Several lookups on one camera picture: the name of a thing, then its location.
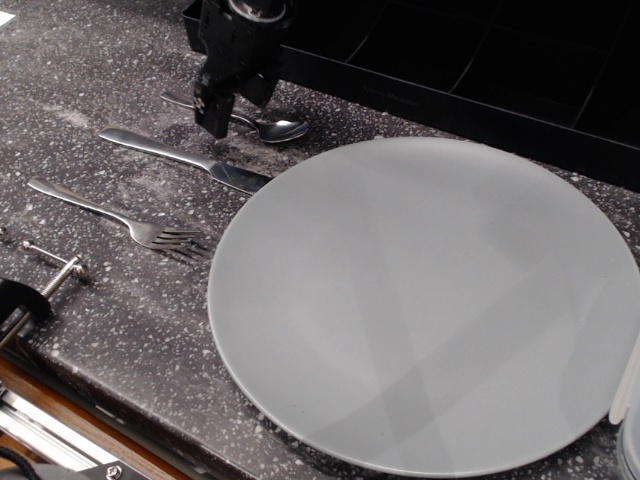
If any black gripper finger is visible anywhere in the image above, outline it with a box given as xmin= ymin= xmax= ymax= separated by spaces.
xmin=193 ymin=82 xmax=235 ymax=138
xmin=242 ymin=73 xmax=278 ymax=108

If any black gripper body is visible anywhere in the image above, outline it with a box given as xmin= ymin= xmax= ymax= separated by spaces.
xmin=198 ymin=1 xmax=293 ymax=92

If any silver metal spoon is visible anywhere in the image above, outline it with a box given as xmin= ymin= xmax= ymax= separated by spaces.
xmin=160 ymin=91 xmax=310 ymax=144

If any round grey plate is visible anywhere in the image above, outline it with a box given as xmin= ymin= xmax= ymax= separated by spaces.
xmin=208 ymin=138 xmax=639 ymax=477

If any silver table knife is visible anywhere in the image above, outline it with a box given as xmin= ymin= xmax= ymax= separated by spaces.
xmin=99 ymin=127 xmax=272 ymax=194

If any silver metal fork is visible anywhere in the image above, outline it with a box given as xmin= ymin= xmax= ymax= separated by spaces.
xmin=27 ymin=177 xmax=211 ymax=258

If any white paper corner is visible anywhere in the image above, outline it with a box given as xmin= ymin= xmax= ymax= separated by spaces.
xmin=0 ymin=11 xmax=15 ymax=26

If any metal screw clamp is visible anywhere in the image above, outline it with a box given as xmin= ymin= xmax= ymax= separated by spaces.
xmin=1 ymin=225 xmax=89 ymax=350

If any black divided cutlery tray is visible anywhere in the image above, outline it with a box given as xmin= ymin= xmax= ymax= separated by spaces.
xmin=180 ymin=0 xmax=640 ymax=193

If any clear plastic container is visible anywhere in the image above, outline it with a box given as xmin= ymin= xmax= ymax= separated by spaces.
xmin=608 ymin=339 xmax=639 ymax=479

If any aluminium rail with bracket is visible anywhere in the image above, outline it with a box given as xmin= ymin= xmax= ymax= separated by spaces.
xmin=1 ymin=387 xmax=145 ymax=480

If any black cable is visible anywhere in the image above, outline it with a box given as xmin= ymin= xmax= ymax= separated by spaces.
xmin=0 ymin=444 xmax=44 ymax=480

